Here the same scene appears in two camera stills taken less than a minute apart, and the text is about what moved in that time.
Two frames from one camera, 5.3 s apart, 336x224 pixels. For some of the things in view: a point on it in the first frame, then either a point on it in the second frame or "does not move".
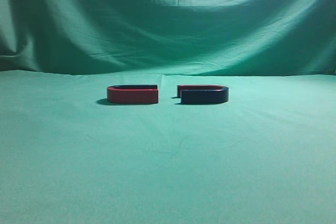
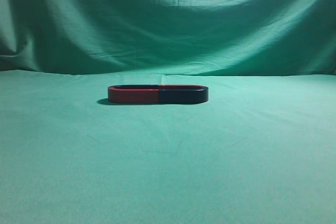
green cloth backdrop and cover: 268,156 does not move
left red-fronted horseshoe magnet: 133,94 does not move
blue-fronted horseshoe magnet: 203,94 → 182,94
